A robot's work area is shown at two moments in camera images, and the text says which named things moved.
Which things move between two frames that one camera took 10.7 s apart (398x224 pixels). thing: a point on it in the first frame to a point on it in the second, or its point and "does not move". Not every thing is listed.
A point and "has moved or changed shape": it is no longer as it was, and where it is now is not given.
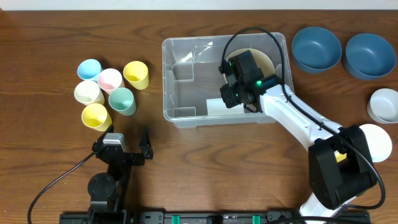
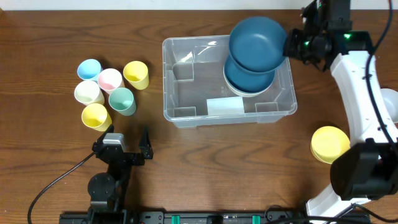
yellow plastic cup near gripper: [96, 116] does not move
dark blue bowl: [316, 50] has moved or changed shape
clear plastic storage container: [191, 83] does not move
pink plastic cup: [110, 79] does not move
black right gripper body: [230, 97] to [294, 47]
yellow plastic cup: [137, 74] does not move
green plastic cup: [122, 100] does not move
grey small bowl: [382, 106] does not move
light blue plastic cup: [89, 70] does not move
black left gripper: [127, 157] does not move
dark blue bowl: [369, 56] has moved or changed shape
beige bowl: [262, 60] has moved or changed shape
